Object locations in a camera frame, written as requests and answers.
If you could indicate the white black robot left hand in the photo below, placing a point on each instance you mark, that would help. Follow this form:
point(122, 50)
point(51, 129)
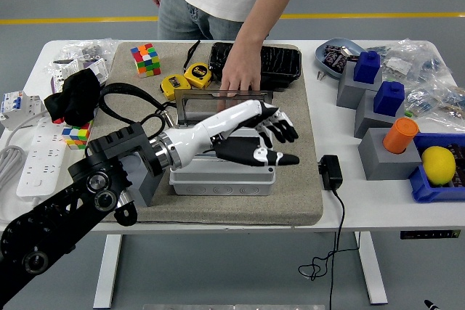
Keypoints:
point(218, 125)

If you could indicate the person's left hand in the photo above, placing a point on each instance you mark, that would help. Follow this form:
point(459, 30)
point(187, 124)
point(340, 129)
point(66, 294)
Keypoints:
point(241, 70)

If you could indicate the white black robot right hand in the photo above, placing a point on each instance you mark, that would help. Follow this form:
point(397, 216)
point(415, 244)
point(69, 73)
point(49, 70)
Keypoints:
point(432, 305)

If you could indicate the grey electrical box with lid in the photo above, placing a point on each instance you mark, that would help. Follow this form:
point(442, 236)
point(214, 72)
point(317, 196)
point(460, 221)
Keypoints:
point(221, 183)

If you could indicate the person's left forearm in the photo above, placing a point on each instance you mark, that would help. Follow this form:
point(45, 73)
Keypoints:
point(269, 8)

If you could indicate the blue square battery block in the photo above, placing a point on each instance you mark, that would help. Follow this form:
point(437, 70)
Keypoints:
point(388, 99)
point(367, 68)

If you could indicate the orange cylinder battery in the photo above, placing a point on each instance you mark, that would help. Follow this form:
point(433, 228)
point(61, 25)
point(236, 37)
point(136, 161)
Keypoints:
point(399, 135)

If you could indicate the black plastic tray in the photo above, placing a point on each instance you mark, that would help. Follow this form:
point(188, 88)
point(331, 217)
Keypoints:
point(279, 63)

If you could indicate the yellow tape measure 5m label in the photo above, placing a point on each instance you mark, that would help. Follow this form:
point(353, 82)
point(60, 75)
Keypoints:
point(198, 76)

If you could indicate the yellow tape measure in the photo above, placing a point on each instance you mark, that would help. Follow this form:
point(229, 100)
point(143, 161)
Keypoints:
point(175, 86)

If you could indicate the white table leg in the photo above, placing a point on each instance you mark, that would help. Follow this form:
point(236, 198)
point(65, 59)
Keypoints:
point(107, 273)
point(372, 273)

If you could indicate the colourful puzzle cube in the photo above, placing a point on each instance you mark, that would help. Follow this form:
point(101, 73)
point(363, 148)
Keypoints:
point(77, 135)
point(146, 61)

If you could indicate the black table control panel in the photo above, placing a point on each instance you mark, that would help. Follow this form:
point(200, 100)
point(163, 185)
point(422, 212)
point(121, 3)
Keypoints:
point(428, 234)

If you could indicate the small metal screws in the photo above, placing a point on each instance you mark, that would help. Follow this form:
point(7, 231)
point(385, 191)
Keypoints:
point(320, 75)

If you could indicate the clear bag of dark screws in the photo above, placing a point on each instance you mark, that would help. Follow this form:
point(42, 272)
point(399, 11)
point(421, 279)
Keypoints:
point(89, 50)

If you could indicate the dark printed packet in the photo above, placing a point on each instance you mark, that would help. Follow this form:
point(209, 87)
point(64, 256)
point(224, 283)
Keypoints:
point(336, 60)
point(343, 50)

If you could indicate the grey block with round hole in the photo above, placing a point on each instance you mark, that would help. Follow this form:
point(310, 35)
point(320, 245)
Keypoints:
point(145, 186)

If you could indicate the grey-brown mat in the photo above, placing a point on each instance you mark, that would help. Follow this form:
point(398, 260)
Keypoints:
point(290, 186)

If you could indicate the grey holder block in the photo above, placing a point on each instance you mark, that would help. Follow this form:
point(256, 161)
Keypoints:
point(385, 166)
point(348, 92)
point(367, 117)

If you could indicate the blue-grey bowl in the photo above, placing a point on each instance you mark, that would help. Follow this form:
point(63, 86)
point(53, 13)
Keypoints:
point(348, 43)

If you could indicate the blue plastic bin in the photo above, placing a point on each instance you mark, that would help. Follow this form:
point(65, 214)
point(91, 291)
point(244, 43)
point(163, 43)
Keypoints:
point(428, 194)

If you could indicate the clear bag of white boxes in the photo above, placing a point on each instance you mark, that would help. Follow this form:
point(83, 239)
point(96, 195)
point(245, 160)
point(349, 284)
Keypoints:
point(67, 70)

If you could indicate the black power adapter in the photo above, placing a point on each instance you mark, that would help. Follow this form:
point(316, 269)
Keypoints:
point(331, 172)

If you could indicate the black cloth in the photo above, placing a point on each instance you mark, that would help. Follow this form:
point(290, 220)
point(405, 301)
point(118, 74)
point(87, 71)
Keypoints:
point(76, 99)

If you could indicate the dark parts in bin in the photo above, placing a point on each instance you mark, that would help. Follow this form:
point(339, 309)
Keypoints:
point(459, 168)

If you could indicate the yellow lemon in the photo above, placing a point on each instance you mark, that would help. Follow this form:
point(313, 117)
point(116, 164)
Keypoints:
point(439, 165)

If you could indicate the clear bag of white parts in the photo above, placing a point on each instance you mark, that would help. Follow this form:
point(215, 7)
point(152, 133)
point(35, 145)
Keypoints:
point(397, 65)

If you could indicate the small green connector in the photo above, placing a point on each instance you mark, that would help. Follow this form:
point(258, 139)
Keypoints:
point(409, 113)

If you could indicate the white power strip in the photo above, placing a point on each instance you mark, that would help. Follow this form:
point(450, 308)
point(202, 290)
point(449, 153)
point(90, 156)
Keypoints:
point(43, 157)

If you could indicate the white circuit breaker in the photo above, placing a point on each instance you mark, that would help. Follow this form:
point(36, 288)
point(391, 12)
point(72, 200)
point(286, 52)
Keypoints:
point(16, 105)

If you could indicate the clear bag of blue parts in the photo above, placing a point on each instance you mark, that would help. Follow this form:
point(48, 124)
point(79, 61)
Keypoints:
point(430, 65)
point(423, 99)

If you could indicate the clear bag of brown parts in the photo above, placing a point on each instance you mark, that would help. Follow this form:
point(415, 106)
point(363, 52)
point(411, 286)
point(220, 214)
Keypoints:
point(452, 103)

